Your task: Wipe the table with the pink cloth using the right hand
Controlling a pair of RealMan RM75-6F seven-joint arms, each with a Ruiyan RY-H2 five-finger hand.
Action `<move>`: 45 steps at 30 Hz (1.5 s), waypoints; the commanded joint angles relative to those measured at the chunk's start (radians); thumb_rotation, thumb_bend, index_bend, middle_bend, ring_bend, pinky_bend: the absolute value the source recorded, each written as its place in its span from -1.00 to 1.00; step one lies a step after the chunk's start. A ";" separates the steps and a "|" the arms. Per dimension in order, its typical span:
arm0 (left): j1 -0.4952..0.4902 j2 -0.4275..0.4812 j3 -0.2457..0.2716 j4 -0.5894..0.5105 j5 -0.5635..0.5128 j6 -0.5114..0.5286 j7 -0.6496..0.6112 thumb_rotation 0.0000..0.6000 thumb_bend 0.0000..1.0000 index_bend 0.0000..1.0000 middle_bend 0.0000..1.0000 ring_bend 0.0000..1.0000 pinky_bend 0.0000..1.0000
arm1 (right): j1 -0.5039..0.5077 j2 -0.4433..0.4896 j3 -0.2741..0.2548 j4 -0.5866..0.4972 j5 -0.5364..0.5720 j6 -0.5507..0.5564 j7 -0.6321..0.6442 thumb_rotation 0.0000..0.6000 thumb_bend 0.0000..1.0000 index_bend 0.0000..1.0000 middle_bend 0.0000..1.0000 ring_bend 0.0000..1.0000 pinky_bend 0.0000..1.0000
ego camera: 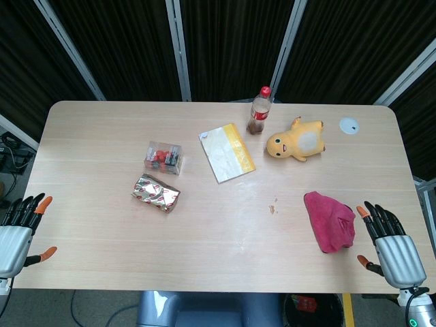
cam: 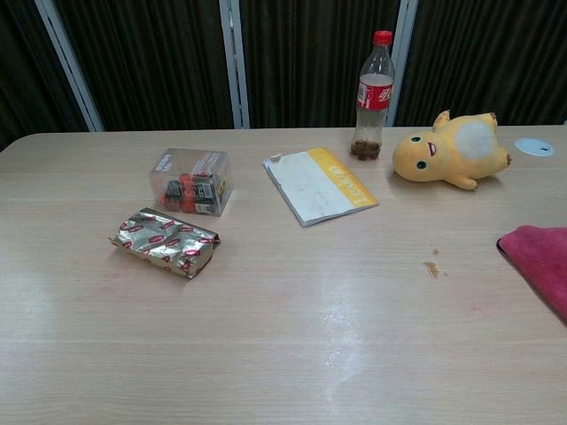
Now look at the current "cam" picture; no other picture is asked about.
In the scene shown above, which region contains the pink cloth with black trim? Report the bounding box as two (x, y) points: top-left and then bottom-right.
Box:
(495, 225), (567, 324)

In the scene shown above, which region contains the white and yellow booklet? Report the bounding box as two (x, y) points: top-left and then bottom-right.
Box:
(261, 146), (380, 228)

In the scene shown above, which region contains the clear plastic box with toys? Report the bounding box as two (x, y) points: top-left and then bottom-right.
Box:
(148, 147), (235, 218)

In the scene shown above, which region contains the gold foil snack bag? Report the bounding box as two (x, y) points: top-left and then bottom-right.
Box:
(107, 206), (221, 280)

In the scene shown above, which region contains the cola bottle with red cap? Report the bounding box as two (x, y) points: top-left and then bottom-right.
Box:
(350, 30), (396, 160)

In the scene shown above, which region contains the yellow plush duck toy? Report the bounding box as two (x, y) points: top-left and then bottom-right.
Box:
(392, 109), (514, 192)

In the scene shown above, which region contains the grey partition post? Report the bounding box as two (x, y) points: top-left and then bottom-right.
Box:
(34, 0), (105, 133)
(219, 0), (252, 130)
(384, 0), (419, 128)

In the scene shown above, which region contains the white round cable grommet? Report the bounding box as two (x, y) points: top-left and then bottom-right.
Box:
(515, 136), (556, 158)

